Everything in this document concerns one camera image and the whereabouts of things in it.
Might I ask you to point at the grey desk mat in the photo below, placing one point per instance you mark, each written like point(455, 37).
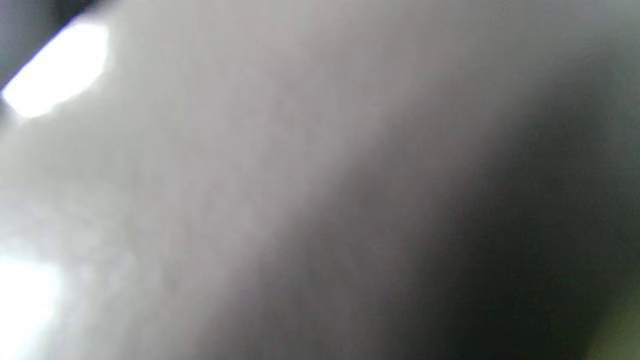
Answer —
point(300, 175)

